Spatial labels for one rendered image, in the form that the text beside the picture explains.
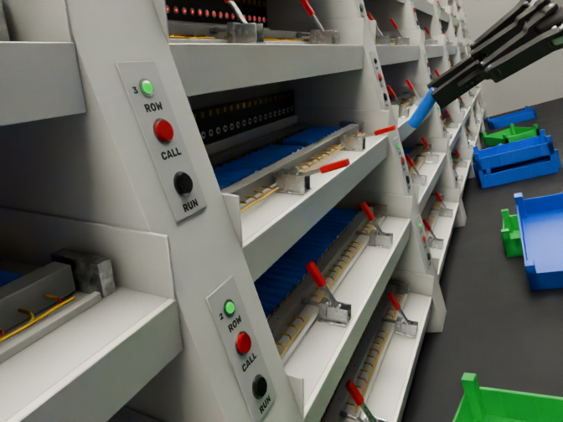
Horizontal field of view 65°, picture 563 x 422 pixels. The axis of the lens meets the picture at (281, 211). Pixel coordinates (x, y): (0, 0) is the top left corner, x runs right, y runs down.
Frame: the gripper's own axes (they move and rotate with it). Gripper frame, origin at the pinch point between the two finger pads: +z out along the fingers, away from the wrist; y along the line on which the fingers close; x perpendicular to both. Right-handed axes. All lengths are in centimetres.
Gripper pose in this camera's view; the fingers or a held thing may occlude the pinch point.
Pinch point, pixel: (455, 82)
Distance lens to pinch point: 71.2
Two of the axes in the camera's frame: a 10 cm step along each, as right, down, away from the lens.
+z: -7.2, 5.0, 4.9
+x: 6.9, 5.5, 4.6
